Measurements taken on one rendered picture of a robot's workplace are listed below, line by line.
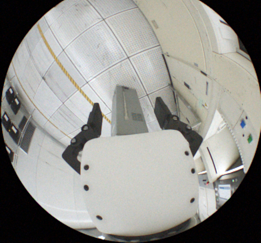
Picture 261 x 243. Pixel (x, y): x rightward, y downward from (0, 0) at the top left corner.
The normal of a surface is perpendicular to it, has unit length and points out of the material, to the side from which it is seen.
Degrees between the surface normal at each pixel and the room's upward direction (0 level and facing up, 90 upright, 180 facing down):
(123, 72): 0
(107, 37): 0
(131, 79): 0
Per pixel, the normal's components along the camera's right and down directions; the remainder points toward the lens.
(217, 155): -0.44, -0.63
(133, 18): 0.12, 0.66
